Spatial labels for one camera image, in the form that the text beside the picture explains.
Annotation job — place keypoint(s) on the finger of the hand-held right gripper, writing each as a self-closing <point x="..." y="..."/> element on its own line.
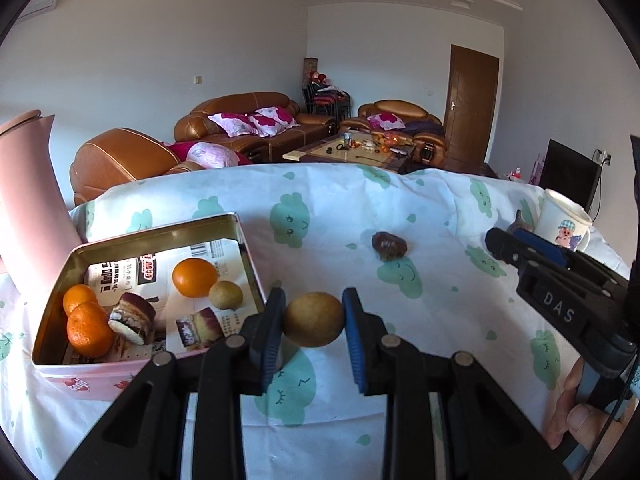
<point x="507" y="247"/>
<point x="547" y="247"/>

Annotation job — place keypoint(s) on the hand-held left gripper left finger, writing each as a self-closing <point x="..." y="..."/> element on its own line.
<point x="272" y="330"/>

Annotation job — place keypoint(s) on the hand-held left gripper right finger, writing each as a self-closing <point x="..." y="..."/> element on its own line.
<point x="355" y="340"/>

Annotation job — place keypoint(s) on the small brown round kiwi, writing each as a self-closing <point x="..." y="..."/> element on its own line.
<point x="314" y="320"/>

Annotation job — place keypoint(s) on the yellow-green round fruit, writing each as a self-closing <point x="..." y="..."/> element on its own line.
<point x="226" y="295"/>

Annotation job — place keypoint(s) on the large orange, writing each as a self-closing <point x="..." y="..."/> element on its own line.
<point x="195" y="277"/>

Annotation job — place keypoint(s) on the chocolate cream cake roll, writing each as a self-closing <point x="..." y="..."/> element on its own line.
<point x="132" y="317"/>

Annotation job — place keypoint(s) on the small orange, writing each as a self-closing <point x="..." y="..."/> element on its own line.
<point x="90" y="331"/>
<point x="79" y="296"/>

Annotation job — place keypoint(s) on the pink metal tin box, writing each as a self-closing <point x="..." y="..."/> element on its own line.
<point x="90" y="382"/>

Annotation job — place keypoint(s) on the person's right hand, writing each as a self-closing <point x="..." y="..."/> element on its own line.
<point x="570" y="420"/>

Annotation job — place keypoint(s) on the purple fig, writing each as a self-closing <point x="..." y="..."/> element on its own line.
<point x="520" y="221"/>

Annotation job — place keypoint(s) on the white cartoon mug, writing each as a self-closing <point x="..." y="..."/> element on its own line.
<point x="560" y="215"/>

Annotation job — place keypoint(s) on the black television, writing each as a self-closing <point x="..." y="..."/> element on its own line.
<point x="567" y="172"/>

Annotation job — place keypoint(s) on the dark wrinkled passion fruit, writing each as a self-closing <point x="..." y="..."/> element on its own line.
<point x="390" y="246"/>

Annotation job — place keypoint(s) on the printed white paper carton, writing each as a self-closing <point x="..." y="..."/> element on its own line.
<point x="160" y="270"/>

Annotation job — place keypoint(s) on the brown wooden door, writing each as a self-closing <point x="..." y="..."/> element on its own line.
<point x="472" y="105"/>

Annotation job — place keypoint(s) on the white magenta floral pillow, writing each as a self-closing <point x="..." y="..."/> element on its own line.
<point x="232" y="124"/>
<point x="386" y="121"/>
<point x="272" y="120"/>

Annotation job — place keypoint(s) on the brown leather armchair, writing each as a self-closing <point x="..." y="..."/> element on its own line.
<point x="400" y="107"/>
<point x="115" y="157"/>

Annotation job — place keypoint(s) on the pale pink pillow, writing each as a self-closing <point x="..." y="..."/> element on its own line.
<point x="212" y="155"/>

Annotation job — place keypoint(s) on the wooden coffee table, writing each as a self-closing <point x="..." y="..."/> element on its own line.
<point x="345" y="155"/>

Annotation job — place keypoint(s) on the brown leather three-seat sofa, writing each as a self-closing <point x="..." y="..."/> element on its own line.
<point x="235" y="101"/>

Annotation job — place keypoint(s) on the stacked dark chairs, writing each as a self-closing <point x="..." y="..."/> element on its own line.
<point x="325" y="102"/>

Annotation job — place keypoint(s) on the red plush toy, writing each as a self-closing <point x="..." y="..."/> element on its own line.
<point x="318" y="78"/>

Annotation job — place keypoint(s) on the pink electric kettle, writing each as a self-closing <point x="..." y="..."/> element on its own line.
<point x="30" y="200"/>

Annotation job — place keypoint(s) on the wall power socket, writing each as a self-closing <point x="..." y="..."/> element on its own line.
<point x="602" y="156"/>

